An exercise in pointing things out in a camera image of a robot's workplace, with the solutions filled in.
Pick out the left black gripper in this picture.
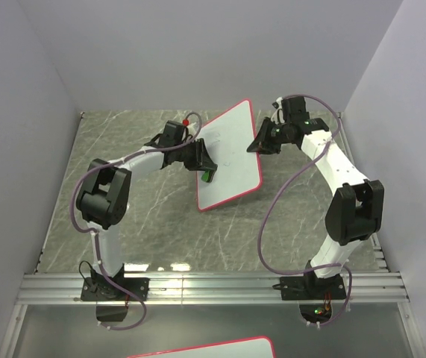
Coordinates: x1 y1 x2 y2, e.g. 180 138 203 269
175 139 217 172

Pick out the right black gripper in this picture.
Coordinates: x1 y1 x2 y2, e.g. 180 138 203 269
247 117 291 155

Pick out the green whiteboard eraser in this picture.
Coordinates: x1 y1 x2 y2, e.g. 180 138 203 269
201 171 215 183

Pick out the pink framed whiteboard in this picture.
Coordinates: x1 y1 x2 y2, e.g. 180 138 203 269
196 99 263 212
133 336 276 358

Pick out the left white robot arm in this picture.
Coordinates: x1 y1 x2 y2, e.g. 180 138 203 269
69 134 218 301

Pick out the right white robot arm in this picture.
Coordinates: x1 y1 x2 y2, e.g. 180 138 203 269
247 117 384 298

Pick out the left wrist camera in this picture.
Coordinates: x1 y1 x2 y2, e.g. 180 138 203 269
158 121 189 148

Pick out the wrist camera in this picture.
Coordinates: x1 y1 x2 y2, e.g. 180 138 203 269
158 121 189 148
279 96 310 123

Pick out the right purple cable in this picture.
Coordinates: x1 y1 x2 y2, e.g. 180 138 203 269
257 94 354 325

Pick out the purple cable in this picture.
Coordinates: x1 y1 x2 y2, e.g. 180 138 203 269
257 94 354 325
71 111 203 331

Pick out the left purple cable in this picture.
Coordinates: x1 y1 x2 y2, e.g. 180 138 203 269
71 111 203 331

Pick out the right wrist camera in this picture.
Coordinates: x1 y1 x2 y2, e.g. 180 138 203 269
279 96 310 123

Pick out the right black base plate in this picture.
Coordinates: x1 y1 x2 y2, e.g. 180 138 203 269
272 272 347 301

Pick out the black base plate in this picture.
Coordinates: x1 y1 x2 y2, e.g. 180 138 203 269
80 277 149 302
272 272 347 301

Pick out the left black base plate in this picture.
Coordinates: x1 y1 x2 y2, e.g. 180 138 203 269
80 277 149 302

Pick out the aluminium mounting rail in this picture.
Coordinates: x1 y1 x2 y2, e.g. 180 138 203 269
16 271 409 306

